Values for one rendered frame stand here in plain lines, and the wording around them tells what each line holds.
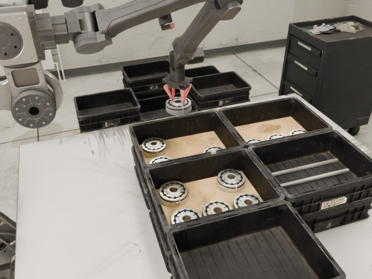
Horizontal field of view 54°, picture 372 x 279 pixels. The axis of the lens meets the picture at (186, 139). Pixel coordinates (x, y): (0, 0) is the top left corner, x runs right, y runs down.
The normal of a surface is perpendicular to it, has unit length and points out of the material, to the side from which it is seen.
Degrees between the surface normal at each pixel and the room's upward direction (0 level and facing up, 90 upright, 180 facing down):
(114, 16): 55
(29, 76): 90
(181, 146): 0
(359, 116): 90
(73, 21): 48
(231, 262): 0
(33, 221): 0
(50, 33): 79
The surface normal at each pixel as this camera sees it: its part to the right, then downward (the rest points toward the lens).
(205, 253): -0.01, -0.82
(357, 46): 0.33, 0.53
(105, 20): -0.28, -0.04
